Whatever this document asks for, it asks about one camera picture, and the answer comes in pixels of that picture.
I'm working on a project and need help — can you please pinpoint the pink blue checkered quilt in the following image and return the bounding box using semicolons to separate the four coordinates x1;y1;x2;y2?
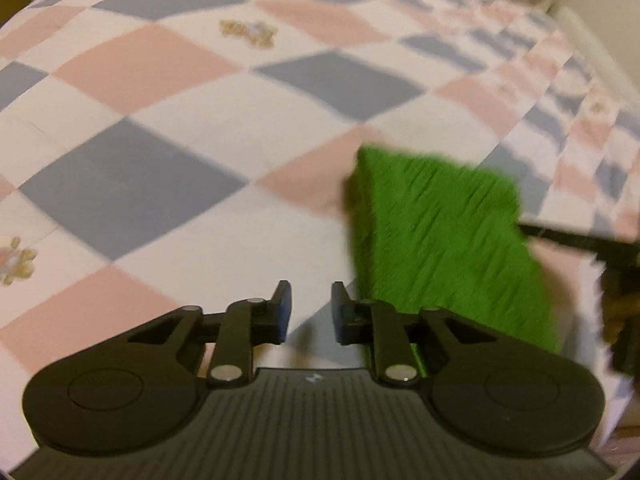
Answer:
1;0;639;470

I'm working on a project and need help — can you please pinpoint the green knitted vest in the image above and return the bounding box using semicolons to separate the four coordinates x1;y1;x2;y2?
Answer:
344;144;559;352

